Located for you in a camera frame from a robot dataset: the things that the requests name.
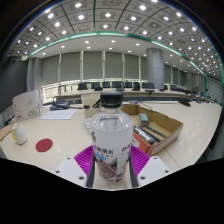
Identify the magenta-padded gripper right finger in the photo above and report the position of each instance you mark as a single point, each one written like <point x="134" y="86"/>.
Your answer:
<point x="155" y="170"/>

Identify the small open beige cardboard box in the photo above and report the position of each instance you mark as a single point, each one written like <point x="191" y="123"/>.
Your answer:
<point x="89" y="103"/>

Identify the row of black office chairs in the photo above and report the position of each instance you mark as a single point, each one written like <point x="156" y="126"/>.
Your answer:
<point x="116" y="84"/>

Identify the dark long tools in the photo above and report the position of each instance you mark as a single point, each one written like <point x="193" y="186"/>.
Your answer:
<point x="146" y="135"/>

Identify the small green block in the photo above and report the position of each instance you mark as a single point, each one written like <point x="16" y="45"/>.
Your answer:
<point x="144" y="119"/>

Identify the black desk phone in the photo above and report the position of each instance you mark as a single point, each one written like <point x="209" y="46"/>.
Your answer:
<point x="60" y="105"/>

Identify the shallow red-sided cardboard box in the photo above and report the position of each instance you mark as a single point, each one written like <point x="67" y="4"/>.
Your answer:
<point x="166" y="136"/>

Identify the long curved conference desk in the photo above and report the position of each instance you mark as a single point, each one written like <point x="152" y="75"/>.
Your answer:
<point x="156" y="94"/>

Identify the clear plastic water bottle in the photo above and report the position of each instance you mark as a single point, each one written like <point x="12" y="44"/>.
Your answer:
<point x="111" y="133"/>

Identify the white paper sheet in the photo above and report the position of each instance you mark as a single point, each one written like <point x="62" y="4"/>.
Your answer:
<point x="58" y="114"/>

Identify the brown paper envelope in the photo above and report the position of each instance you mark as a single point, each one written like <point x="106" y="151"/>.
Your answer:
<point x="4" y="131"/>

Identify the group of ceiling lights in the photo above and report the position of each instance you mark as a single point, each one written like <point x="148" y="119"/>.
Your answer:
<point x="108" y="15"/>

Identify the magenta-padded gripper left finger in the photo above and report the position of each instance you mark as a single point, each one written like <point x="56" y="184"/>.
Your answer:
<point x="70" y="170"/>

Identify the white remote control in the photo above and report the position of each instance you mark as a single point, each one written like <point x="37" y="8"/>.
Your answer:
<point x="87" y="124"/>

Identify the flat round red coaster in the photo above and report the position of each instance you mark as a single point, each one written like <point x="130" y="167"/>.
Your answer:
<point x="44" y="145"/>

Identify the white printed cardboard box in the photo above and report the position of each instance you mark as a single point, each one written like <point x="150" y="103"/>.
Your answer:
<point x="28" y="106"/>

